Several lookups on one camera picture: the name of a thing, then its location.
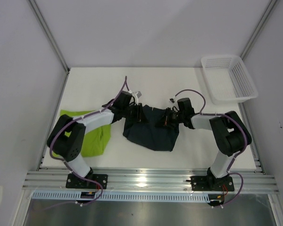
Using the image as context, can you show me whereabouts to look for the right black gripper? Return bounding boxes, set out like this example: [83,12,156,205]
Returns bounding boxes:
[155,107,185,129]

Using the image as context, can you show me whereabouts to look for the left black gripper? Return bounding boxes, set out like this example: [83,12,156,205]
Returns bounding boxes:
[122,103,148,124]

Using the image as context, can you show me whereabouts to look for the dark green shorts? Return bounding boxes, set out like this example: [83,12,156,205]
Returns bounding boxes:
[123,105,179,152]

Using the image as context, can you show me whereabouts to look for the lime green shorts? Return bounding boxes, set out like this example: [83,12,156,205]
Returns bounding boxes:
[59,109,112,158]

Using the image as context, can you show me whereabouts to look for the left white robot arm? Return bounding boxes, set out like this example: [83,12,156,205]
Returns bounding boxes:
[46,91,142,188]

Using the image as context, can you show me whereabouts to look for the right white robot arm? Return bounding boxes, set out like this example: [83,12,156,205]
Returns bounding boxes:
[156,97,252,190]

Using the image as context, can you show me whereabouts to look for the white plastic basket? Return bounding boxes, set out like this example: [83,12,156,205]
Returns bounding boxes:
[200,55,258,105]

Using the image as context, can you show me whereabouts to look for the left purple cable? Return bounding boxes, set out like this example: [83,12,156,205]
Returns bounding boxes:
[43,75,133,209]

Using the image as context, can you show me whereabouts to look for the purple cable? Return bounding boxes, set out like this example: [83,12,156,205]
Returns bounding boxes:
[43,75,133,209]
[169,89,248,209]

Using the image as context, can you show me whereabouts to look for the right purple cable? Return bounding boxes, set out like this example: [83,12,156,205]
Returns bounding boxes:
[169,89,248,209]

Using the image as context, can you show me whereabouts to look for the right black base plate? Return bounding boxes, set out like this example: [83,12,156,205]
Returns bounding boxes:
[186,176,234,192]

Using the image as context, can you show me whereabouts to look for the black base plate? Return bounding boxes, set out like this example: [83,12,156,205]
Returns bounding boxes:
[66,174,108,189]
[186,176,234,192]

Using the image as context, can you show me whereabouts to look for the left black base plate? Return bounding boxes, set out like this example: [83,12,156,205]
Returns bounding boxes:
[66,174,108,189]

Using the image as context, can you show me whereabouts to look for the perforated cable tray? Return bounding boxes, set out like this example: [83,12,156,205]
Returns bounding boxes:
[32,190,210,203]

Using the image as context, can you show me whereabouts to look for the aluminium mounting rail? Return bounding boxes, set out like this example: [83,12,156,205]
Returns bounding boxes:
[22,168,279,194]

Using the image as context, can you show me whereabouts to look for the left aluminium frame post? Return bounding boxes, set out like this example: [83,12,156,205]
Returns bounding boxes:
[27,0,69,73]

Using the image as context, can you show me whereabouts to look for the aluminium frame post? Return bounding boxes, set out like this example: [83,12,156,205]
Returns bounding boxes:
[240,0,281,61]
[27,0,69,73]

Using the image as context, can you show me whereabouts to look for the right aluminium frame post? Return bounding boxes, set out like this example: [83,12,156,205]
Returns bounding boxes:
[240,0,281,61]

